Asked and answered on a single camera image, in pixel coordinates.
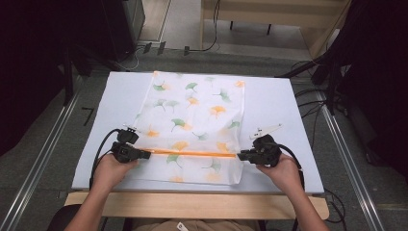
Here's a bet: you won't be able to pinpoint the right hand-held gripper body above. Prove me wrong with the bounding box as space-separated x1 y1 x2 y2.
249 123 284 168

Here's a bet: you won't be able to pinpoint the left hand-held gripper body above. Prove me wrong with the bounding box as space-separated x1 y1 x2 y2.
110 124 142 164

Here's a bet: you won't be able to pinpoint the white leaf-print pillowcase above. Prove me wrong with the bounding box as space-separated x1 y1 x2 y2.
128 70 246 187

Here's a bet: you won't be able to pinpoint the person's left hand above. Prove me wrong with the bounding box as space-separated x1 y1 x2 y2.
91 153 140 191

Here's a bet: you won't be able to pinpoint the person's right hand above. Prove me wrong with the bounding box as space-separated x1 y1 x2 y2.
256 153 304 195

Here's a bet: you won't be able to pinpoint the white table cover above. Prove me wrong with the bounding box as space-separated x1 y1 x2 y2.
71 70 325 195

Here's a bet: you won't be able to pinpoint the wooden table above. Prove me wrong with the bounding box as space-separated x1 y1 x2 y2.
64 191 330 221

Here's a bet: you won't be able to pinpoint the person's beige clothing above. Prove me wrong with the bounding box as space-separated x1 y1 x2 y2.
132 218 259 231

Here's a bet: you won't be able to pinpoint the black metal stand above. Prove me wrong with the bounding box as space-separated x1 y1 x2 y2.
278 52 343 116
61 44 97 107

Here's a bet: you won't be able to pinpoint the black cabinet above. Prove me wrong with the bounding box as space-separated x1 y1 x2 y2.
68 0 146 63

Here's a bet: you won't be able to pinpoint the black curtain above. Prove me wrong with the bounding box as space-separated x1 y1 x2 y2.
320 0 408 181
0 0 73 158

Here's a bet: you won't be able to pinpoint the light wooden bench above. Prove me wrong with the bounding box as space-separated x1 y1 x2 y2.
200 0 351 60

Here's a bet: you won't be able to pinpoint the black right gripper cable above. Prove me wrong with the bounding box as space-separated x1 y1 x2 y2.
276 142 306 191

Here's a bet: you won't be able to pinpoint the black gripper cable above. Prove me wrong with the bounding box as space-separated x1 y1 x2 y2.
276 142 306 191
89 128 121 191

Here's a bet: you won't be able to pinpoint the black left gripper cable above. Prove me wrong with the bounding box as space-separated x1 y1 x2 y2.
89 128 121 191

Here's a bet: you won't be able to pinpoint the black floor cables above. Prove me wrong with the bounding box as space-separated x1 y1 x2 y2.
290 60 330 149

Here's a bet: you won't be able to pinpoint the metal floor rail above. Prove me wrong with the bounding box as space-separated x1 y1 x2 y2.
316 90 386 231
0 76 85 231

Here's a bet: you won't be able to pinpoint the white floor cable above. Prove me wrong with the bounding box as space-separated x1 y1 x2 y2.
115 47 142 72

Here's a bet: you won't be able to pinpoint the black hanging cable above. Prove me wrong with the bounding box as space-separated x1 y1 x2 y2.
183 0 223 56

